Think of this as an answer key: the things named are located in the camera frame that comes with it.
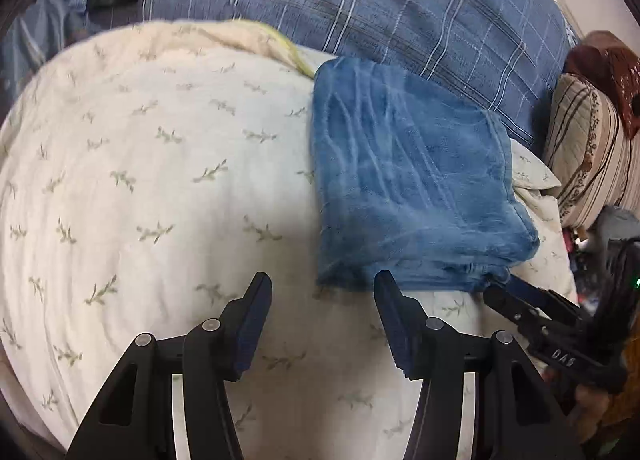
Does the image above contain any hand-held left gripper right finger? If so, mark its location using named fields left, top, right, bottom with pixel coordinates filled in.
left=374, top=271, right=586, bottom=460

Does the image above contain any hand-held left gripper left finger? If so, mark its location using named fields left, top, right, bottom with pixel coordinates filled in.
left=65, top=271, right=273, bottom=460

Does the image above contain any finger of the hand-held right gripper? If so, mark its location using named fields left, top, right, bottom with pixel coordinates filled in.
left=507, top=277, right=584, bottom=325
left=482, top=284, right=540, bottom=337

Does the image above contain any blue fleece blanket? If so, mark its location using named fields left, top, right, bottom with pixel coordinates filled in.
left=309, top=56, right=542, bottom=293

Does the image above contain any grey cloth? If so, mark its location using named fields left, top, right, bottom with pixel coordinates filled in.
left=592, top=205, right=640, bottom=246

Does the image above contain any beige striped pillow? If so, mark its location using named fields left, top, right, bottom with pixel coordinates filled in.
left=542, top=72, right=640, bottom=231

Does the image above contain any white leaf-print duvet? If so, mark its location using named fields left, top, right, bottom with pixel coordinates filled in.
left=0, top=19, right=578, bottom=451

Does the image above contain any brown patterned pillow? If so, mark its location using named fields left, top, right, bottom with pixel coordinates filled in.
left=564, top=30, right=640, bottom=136

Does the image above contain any blue plaid blanket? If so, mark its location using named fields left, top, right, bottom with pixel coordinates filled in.
left=140, top=0, right=581, bottom=148

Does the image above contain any light blue patterned sheet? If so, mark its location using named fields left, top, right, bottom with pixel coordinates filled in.
left=0, top=0, right=108, bottom=106

